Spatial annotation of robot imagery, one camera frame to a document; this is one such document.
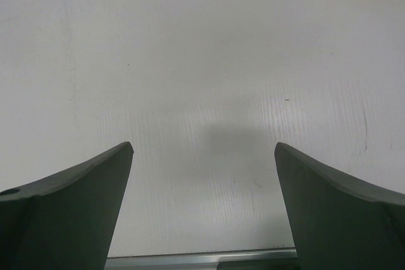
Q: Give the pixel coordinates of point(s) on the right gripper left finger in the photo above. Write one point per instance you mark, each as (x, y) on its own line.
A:
(66, 220)

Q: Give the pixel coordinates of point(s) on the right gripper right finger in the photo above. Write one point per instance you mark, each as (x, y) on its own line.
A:
(339, 221)

